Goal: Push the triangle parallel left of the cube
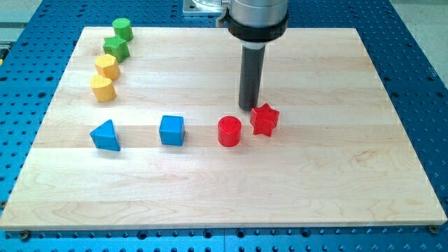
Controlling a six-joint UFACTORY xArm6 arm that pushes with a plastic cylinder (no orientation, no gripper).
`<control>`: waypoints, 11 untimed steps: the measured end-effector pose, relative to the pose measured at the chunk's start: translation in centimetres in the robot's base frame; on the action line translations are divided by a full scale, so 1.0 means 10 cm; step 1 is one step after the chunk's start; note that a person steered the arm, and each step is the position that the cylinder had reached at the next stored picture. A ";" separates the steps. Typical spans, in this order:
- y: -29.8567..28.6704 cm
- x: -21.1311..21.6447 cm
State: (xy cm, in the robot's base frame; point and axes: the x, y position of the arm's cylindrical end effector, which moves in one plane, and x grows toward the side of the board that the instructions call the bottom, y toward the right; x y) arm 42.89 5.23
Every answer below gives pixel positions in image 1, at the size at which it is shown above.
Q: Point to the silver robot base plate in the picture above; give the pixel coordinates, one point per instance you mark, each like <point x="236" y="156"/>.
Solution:
<point x="204" y="7"/>

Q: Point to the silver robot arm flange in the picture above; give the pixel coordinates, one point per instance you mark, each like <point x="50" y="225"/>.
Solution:
<point x="255" y="22"/>

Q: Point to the green star block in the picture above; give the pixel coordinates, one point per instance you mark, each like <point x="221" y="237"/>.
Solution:
<point x="117" y="47"/>

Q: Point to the blue triangle block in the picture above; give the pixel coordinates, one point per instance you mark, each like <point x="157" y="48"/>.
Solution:
<point x="105" y="137"/>

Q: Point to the green cylinder block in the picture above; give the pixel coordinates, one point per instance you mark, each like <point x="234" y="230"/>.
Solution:
<point x="123" y="28"/>

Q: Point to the yellow hexagon block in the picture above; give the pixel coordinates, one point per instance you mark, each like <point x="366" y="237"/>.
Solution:
<point x="107" y="66"/>

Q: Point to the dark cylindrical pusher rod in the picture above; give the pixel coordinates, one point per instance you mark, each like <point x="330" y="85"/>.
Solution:
<point x="250" y="77"/>

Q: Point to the red star block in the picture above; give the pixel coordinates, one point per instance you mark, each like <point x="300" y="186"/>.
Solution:
<point x="264" y="119"/>

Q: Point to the yellow heart block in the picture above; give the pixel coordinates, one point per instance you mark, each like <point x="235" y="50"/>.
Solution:
<point x="102" y="88"/>

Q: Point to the light wooden board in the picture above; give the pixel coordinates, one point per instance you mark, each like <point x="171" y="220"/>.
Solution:
<point x="339" y="155"/>

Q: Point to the red cylinder block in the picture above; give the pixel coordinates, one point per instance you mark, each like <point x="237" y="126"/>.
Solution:
<point x="229" y="131"/>

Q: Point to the blue cube block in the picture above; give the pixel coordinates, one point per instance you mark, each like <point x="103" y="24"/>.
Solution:
<point x="172" y="130"/>

